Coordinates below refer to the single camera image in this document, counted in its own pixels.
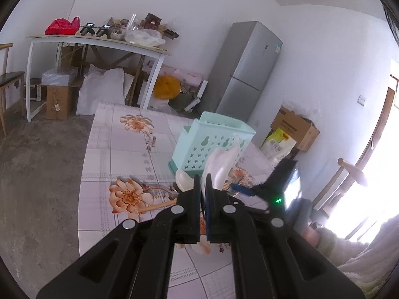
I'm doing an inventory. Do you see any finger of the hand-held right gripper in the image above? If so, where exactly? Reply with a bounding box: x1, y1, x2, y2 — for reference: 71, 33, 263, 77
230, 183, 272, 198
241, 205, 272, 219

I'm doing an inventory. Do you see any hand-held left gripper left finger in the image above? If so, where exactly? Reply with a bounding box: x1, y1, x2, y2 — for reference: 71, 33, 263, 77
36, 176, 200, 299

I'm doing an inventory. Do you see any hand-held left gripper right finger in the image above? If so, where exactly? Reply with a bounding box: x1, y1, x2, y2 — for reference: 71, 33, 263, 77
204, 174, 365, 299

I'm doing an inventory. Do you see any white translucent plastic spoon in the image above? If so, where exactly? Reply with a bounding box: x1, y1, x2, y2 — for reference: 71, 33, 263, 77
201, 135, 242, 194

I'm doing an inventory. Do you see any cream round soup spoon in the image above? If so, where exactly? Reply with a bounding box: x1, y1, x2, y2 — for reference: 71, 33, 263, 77
175, 170, 195, 194

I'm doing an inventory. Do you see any wooden chopstick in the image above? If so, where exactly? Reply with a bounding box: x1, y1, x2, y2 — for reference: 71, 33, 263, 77
141, 201, 179, 213

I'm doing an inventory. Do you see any mint green utensil holder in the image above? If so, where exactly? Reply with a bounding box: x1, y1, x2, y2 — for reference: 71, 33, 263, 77
168, 111, 257, 179

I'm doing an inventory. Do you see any person's right forearm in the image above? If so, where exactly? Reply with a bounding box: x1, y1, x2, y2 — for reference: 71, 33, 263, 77
315, 214, 399, 298

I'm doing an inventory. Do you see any person's right hand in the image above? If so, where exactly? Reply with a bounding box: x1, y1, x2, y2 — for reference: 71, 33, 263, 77
304, 227, 321, 247

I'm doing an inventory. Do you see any yellow and white rice bag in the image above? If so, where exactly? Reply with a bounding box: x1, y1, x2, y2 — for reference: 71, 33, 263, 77
261, 128, 297, 159

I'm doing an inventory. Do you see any open printed cardboard box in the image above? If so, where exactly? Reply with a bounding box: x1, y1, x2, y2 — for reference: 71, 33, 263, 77
271, 106, 320, 152

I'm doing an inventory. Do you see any light wooden chair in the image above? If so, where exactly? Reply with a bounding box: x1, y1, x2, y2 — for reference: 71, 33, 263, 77
312, 158, 368, 219

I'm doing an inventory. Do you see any white foam piece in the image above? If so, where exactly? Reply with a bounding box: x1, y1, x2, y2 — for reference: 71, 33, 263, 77
184, 80, 209, 113

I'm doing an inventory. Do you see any grey refrigerator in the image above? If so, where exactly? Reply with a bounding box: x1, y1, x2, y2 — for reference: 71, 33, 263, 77
199, 21, 283, 123

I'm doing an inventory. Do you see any pink flat box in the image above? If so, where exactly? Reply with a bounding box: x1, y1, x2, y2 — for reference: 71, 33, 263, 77
162, 65, 203, 88

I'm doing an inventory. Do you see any white sack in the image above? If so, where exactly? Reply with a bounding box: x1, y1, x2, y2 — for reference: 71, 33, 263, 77
76, 64, 125, 116

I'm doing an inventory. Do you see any clear plastic bag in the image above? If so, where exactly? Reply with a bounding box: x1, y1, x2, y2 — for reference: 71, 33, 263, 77
125, 28, 166, 48

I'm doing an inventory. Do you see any brown box of clutter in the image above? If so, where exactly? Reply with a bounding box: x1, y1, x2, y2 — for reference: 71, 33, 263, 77
140, 13, 180, 39

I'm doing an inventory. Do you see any wrapped white box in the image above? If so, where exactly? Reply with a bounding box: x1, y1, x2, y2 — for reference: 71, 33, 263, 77
42, 68, 77, 87

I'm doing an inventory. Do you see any white side table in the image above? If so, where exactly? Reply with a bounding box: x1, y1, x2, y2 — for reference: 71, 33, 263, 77
25, 34, 172, 123

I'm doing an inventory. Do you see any small boxy appliance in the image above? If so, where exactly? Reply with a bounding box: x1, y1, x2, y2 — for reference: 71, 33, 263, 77
23, 79, 47, 102

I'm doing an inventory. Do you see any tall brown cardboard box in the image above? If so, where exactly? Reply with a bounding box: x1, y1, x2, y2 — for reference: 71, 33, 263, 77
61, 45, 88, 69

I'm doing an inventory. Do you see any red plastic bag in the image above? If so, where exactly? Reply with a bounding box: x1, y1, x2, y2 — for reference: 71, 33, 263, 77
45, 17, 81, 35

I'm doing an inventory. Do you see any wooden chair with dark seat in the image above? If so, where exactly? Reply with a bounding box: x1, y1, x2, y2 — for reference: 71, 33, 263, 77
0, 43, 25, 137

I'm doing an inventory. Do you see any wooden door frame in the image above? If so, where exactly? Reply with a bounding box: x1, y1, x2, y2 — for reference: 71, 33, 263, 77
349, 74, 399, 240

